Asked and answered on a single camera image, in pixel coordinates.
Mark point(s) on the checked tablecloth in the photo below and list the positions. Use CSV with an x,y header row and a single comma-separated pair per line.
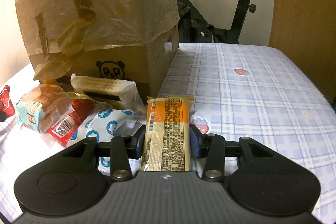
x,y
249,98

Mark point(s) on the wafer packet in clear wrap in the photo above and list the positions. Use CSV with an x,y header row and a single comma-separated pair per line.
x,y
105,87

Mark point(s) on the white packet with blue bones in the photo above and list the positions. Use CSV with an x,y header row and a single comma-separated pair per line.
x,y
107,121

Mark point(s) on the bread packet with blue label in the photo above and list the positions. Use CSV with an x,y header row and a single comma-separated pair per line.
x,y
39,108

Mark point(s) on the cardboard box with plastic liner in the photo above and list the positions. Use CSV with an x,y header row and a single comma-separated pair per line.
x,y
105,16

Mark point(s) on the wooden panel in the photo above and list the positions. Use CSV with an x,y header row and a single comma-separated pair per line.
x,y
307,16

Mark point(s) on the orange and cream snack packet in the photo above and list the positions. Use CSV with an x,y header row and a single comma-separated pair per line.
x,y
168,132

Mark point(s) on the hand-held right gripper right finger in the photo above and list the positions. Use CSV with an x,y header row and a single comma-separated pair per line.
x,y
194,144

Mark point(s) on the red packet with barcode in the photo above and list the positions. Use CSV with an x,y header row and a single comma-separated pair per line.
x,y
69,121

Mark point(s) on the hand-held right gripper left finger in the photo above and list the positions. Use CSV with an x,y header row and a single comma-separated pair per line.
x,y
138,151

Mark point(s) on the red packet with white print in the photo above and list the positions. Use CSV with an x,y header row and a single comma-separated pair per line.
x,y
6,103

